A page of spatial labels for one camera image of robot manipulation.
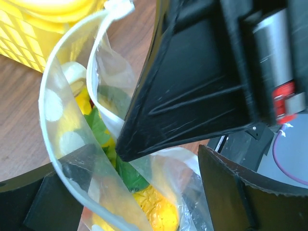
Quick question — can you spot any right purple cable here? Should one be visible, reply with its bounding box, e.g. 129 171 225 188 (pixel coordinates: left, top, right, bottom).
272 124 308 186

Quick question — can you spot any yellow lemon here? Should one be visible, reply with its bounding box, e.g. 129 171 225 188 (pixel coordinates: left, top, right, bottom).
75 87 92 115

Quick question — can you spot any clear zip top bag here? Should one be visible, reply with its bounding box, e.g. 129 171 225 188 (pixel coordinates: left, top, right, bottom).
38 0 213 231

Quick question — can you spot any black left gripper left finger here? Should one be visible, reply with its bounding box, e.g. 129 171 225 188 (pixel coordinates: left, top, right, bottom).
0 144 99 231

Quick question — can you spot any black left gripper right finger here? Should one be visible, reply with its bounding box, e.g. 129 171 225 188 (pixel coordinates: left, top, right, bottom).
198 145 308 231

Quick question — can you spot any yellow plastic shopping basket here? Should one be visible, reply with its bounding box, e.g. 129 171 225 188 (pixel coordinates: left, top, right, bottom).
0 0 104 72

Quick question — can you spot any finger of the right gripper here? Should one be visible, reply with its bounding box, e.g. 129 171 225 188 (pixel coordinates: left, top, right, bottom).
116 0 258 162

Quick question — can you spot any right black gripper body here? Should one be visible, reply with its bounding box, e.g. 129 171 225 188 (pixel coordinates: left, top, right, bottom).
219 0 308 125

